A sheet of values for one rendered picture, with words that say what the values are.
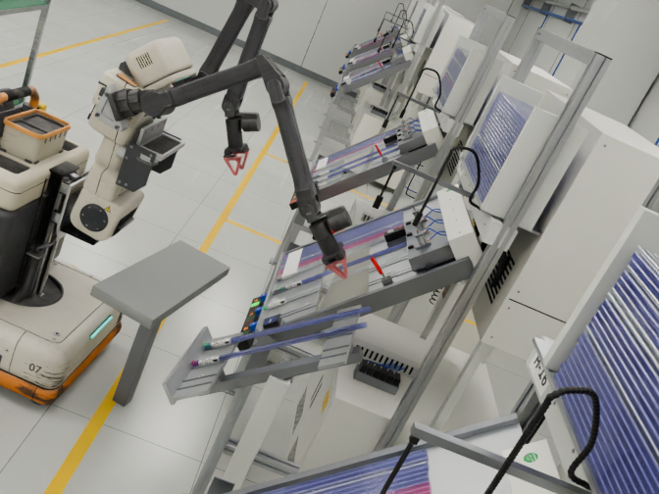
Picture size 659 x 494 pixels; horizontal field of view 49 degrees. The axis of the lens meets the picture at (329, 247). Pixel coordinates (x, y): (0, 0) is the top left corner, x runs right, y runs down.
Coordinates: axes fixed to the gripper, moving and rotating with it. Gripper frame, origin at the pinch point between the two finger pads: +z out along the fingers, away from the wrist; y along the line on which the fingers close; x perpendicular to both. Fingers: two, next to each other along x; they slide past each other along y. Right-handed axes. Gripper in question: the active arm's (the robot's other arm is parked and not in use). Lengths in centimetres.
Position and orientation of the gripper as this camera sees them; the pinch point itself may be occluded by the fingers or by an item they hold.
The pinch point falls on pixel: (344, 274)
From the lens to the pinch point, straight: 229.6
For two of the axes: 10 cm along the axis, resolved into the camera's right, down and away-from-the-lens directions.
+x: -8.9, 3.9, 2.2
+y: 0.7, -3.6, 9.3
